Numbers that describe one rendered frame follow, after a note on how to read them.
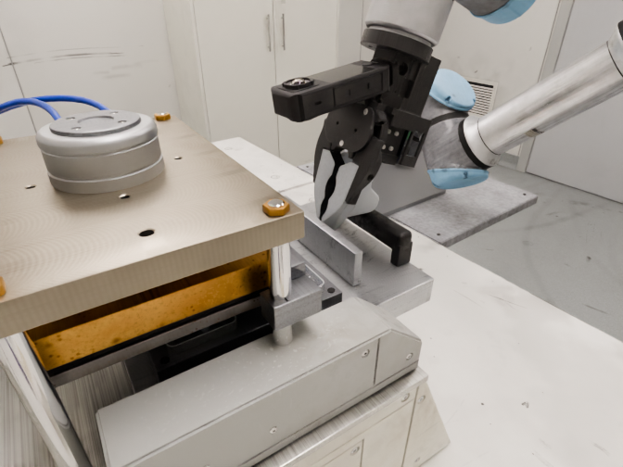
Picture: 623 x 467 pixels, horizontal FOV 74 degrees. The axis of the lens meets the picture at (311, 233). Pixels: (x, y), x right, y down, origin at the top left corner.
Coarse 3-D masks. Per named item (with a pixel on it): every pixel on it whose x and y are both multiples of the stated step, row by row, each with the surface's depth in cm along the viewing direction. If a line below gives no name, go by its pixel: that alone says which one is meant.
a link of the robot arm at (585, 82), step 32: (576, 64) 68; (608, 64) 64; (544, 96) 72; (576, 96) 69; (608, 96) 67; (448, 128) 87; (480, 128) 81; (512, 128) 77; (544, 128) 75; (448, 160) 86; (480, 160) 83
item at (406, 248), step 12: (360, 216) 47; (372, 216) 46; (384, 216) 46; (372, 228) 46; (384, 228) 44; (396, 228) 44; (384, 240) 45; (396, 240) 43; (408, 240) 43; (396, 252) 44; (408, 252) 44; (396, 264) 44
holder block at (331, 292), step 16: (320, 272) 39; (336, 288) 37; (336, 304) 37; (240, 320) 34; (256, 320) 34; (224, 336) 32; (240, 336) 32; (256, 336) 33; (160, 352) 31; (192, 352) 31; (208, 352) 31; (224, 352) 32; (160, 368) 30; (176, 368) 30
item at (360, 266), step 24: (312, 216) 46; (312, 240) 46; (336, 240) 42; (360, 240) 49; (312, 264) 45; (336, 264) 43; (360, 264) 41; (384, 264) 45; (408, 264) 45; (360, 288) 41; (384, 288) 41; (408, 288) 41; (144, 360) 33; (144, 384) 31
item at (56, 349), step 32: (256, 256) 30; (160, 288) 27; (192, 288) 28; (224, 288) 29; (256, 288) 31; (64, 320) 25; (96, 320) 25; (128, 320) 26; (160, 320) 27; (192, 320) 29; (64, 352) 24; (96, 352) 26; (128, 352) 27; (64, 384) 25
